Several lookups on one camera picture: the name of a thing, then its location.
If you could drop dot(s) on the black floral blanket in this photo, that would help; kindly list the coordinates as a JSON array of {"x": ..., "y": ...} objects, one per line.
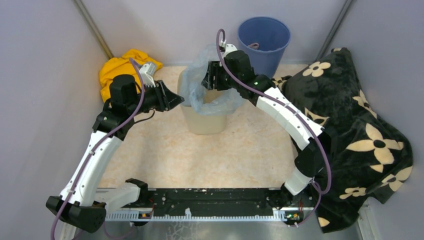
[{"x": 372, "y": 158}]

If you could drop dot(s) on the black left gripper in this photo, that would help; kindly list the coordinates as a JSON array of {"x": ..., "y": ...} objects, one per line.
[{"x": 167, "y": 99}]

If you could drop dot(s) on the beige plastic trash bin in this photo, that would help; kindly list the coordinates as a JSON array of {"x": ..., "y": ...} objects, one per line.
[{"x": 202, "y": 124}]

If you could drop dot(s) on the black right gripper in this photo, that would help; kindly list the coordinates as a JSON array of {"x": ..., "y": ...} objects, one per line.
[{"x": 214, "y": 69}]

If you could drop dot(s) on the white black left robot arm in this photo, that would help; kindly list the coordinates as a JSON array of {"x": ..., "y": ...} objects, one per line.
[{"x": 79, "y": 204}]

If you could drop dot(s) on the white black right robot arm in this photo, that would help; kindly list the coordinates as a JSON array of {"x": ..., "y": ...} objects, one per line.
[{"x": 233, "y": 71}]

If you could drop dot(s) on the yellow crumpled cloth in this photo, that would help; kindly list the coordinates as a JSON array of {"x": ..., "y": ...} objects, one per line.
[{"x": 122, "y": 66}]

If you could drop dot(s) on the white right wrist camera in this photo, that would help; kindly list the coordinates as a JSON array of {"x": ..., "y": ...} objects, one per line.
[{"x": 225, "y": 49}]

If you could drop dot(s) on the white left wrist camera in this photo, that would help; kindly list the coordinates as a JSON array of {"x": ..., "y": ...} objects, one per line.
[{"x": 147, "y": 72}]

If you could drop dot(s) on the light blue trash bag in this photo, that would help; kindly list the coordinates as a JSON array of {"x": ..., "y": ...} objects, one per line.
[{"x": 194, "y": 93}]

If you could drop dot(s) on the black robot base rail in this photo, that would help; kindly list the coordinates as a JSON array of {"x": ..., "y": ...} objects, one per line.
[{"x": 166, "y": 205}]

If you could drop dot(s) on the blue plastic trash bin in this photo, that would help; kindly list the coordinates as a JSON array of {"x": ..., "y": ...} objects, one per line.
[{"x": 273, "y": 37}]

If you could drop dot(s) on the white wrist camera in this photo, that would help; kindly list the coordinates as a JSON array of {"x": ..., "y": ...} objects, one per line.
[
  {"x": 225, "y": 49},
  {"x": 147, "y": 72}
]

